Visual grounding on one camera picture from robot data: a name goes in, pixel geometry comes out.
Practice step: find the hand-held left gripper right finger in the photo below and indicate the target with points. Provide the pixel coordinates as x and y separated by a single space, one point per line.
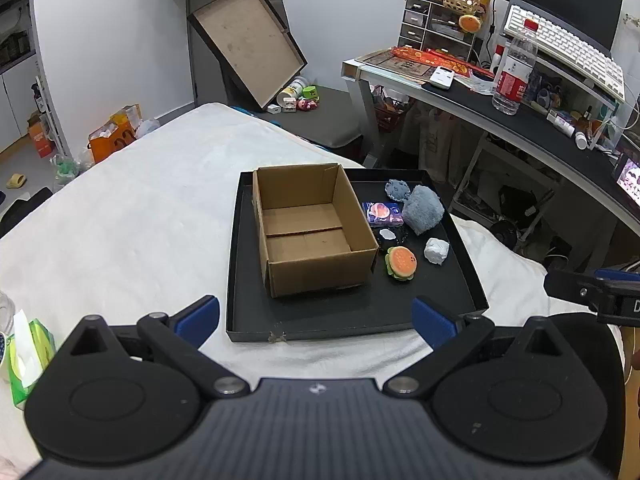
432 321

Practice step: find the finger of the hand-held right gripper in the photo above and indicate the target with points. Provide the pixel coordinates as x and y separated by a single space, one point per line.
570 285

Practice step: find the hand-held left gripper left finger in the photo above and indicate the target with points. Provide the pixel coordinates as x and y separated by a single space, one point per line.
201 316

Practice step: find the hamburger plush toy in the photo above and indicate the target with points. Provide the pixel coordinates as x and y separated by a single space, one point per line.
401 262

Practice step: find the white soft ball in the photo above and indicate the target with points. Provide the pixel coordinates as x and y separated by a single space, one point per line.
436 251

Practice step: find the black shallow tray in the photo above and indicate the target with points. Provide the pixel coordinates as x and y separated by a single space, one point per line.
350 312

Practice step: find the black plush with white patch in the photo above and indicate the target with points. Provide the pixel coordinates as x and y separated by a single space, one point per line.
401 236

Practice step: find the grey fluffy plush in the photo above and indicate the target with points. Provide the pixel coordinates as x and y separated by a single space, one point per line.
423 209

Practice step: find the brown cardboard box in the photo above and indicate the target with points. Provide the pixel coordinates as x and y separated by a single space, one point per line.
310 271

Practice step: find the black small fan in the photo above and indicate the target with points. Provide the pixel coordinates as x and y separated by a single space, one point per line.
505 234

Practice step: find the blue snack packet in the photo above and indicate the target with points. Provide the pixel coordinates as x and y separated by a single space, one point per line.
382 212

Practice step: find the small display screen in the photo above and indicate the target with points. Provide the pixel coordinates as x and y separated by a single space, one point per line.
629 172

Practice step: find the blue denim plush toy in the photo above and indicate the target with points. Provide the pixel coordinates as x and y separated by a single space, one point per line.
397 190

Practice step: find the black curved desk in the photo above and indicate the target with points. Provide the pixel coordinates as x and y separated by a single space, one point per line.
550 150

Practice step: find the white metal rack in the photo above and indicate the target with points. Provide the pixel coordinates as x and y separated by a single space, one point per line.
480 170

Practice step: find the green tissue pack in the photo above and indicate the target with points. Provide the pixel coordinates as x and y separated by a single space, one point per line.
32 360

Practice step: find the white tote bag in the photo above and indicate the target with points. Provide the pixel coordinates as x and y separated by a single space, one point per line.
440 145

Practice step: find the clear acrylic desk riser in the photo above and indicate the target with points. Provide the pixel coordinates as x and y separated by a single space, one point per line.
607 110

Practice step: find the orange paper bag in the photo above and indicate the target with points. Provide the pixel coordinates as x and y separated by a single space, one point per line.
112 135

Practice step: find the green plastic bag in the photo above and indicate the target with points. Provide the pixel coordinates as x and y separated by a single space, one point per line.
65 166

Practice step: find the red plastic basket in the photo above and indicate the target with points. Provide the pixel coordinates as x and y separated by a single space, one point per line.
392 112

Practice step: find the white charger plug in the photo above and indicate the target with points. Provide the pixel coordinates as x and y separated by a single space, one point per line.
273 109

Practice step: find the clear water bottle red label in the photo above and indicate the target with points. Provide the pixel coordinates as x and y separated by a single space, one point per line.
512 70

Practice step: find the yellow slipper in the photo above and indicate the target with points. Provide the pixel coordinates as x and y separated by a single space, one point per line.
15 180

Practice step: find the red toy figures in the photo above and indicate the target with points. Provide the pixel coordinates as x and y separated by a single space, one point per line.
307 105

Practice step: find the orange cardboard box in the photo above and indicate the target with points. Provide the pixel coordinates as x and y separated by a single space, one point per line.
41 137

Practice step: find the white keyboard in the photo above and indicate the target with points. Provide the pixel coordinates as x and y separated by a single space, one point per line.
565 45

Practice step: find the white and green canister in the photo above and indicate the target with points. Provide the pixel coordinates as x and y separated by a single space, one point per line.
291 91

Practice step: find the white remote control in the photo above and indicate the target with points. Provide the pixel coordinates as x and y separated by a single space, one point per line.
442 77

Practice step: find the green toy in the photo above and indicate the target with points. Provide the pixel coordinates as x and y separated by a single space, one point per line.
310 92

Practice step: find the red paper envelopes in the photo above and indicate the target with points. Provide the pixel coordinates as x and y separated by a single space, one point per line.
450 60

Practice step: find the brown printed mat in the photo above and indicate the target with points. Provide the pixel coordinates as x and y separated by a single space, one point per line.
395 65

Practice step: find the large black box lid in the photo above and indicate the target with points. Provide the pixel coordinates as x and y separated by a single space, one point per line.
250 45

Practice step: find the small hamburger plush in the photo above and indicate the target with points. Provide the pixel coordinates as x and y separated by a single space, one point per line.
470 24

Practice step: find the grey drawer organiser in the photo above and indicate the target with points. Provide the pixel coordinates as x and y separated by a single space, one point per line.
440 27

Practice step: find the white cabinet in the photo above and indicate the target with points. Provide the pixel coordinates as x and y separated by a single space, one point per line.
20 75

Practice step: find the woven basket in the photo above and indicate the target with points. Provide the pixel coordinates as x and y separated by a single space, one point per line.
465 0

